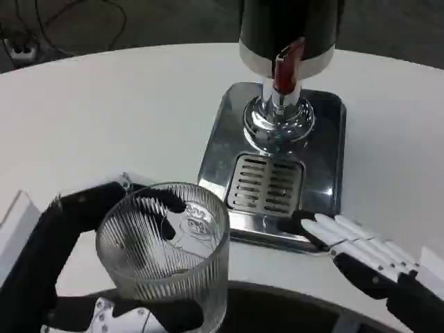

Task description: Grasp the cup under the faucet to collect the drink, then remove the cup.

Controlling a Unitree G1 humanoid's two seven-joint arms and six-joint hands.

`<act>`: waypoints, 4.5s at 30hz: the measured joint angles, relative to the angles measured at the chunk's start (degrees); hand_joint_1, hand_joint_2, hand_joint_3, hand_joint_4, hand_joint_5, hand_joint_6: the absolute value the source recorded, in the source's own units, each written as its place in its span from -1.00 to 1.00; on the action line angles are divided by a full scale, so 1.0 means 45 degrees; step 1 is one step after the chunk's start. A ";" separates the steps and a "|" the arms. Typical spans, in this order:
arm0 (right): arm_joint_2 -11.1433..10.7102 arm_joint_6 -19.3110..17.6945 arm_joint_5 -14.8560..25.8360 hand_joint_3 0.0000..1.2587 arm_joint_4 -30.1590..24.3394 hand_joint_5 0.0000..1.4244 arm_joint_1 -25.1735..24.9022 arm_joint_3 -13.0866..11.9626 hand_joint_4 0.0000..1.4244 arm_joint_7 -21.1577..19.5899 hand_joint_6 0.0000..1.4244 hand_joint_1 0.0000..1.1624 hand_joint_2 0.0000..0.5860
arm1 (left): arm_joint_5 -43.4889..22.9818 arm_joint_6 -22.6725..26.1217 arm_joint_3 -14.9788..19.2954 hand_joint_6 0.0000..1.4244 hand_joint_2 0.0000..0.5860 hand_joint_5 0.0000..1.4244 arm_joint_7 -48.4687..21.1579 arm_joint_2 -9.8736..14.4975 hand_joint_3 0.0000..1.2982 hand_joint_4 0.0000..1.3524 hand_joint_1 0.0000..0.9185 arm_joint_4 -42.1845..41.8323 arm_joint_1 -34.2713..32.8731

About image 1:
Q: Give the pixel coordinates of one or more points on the clear ribbed glass cup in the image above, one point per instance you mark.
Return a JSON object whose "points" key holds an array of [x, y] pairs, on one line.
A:
{"points": [[166, 263]]}

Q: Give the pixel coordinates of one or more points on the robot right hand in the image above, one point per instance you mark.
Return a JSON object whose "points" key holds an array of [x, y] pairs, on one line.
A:
{"points": [[367, 274]]}

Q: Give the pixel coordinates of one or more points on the white power strip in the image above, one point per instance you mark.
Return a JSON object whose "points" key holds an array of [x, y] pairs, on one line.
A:
{"points": [[21, 50]]}

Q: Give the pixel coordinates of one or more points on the black drink dispenser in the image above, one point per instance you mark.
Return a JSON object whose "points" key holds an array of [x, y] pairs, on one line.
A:
{"points": [[288, 27]]}

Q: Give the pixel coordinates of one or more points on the slotted steel drip grid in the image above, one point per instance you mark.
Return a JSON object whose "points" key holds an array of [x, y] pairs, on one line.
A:
{"points": [[265, 184]]}

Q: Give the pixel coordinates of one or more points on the steel drip tray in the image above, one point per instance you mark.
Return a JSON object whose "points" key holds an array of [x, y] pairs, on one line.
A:
{"points": [[222, 152]]}

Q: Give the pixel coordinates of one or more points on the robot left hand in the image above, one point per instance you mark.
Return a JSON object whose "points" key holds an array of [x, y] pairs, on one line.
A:
{"points": [[38, 249]]}

